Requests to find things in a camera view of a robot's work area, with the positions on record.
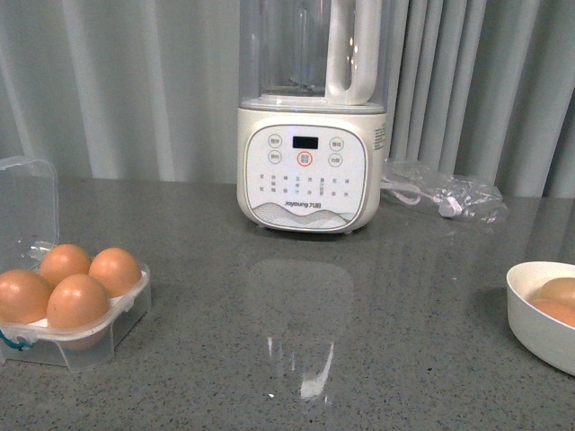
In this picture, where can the pale egg in bowl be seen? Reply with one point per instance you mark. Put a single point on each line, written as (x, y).
(560, 289)

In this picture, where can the brown egg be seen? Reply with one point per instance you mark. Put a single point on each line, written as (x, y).
(64, 261)
(77, 301)
(116, 269)

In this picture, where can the brown egg carried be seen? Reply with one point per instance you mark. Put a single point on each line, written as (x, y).
(24, 296)

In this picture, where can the brown egg back right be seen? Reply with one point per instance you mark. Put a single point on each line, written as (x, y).
(116, 269)

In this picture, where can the orange egg in bowl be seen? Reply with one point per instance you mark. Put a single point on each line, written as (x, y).
(556, 310)

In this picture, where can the brown egg back left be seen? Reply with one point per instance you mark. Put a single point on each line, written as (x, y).
(64, 261)

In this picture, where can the clear plastic egg box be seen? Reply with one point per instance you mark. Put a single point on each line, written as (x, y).
(29, 230)

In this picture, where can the brown egg front left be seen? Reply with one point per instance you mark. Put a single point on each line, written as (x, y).
(77, 301)

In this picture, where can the white Joyoung blender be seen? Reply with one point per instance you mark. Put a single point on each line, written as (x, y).
(312, 112)

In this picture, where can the blue rubber band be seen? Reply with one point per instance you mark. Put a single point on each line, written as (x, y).
(19, 343)

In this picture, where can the clear plastic bag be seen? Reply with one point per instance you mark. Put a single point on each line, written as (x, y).
(414, 185)

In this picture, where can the white bowl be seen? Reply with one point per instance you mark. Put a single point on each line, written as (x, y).
(550, 340)

